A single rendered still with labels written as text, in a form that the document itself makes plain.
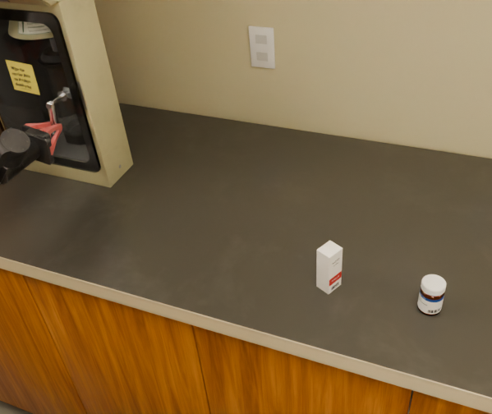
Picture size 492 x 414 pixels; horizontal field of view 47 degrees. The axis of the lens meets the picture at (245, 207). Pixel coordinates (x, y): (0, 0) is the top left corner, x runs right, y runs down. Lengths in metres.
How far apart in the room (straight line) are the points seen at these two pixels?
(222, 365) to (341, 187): 0.50
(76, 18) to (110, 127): 0.28
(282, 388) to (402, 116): 0.76
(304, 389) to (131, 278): 0.42
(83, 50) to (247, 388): 0.83
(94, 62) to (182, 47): 0.39
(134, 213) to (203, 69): 0.52
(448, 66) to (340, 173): 0.36
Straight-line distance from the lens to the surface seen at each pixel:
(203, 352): 1.26
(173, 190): 1.42
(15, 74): 1.43
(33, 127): 1.33
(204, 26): 1.62
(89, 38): 1.34
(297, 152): 1.51
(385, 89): 1.51
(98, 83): 1.38
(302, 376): 1.18
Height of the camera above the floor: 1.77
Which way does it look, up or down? 39 degrees down
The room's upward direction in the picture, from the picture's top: 5 degrees counter-clockwise
